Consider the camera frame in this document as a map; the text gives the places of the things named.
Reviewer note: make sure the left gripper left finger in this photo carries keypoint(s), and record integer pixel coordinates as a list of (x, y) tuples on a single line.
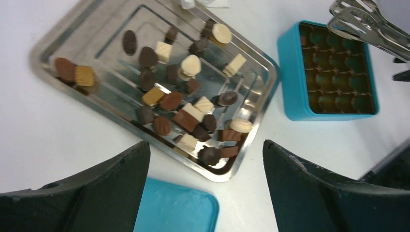
[(103, 198)]

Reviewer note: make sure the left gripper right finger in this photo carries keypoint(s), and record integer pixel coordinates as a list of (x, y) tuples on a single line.
[(307, 197)]

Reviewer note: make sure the steel tongs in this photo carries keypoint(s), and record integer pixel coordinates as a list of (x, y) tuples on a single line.
[(363, 21)]

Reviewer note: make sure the milk ridged oval chocolate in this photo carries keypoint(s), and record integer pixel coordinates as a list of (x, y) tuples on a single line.
[(162, 125)]

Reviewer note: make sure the white oval chocolate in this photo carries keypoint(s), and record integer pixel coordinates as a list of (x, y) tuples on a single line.
[(241, 125)]

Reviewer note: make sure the dark flower chocolate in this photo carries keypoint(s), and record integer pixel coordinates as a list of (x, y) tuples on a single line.
[(209, 156)]

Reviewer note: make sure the milk rectangular chocolate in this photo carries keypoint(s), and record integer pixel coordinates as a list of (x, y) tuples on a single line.
[(185, 121)]

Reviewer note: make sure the caramel square chocolate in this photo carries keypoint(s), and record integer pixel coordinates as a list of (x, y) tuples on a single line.
[(153, 96)]

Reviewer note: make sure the caramel ridged chocolate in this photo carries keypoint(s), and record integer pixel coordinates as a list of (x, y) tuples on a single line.
[(84, 76)]

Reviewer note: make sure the teal chocolate box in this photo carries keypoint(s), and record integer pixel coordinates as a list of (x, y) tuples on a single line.
[(325, 77)]

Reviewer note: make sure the white bar chocolate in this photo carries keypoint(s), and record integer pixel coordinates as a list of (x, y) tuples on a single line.
[(233, 67)]

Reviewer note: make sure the white square chocolate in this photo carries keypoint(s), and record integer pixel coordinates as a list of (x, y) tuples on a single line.
[(163, 51)]

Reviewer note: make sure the white shell chocolate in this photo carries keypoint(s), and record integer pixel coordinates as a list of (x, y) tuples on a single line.
[(191, 65)]

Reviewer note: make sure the dark oval chocolate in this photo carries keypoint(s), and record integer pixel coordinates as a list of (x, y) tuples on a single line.
[(129, 42)]

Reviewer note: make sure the white round chocolate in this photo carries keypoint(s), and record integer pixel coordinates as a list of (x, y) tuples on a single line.
[(221, 33)]

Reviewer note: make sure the teal box lid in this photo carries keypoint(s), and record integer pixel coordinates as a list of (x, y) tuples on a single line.
[(168, 207)]

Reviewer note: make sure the steel tray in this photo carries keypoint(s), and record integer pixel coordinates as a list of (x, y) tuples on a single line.
[(157, 70)]

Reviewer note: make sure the white crumpled cloth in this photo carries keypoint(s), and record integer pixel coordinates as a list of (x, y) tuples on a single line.
[(190, 4)]

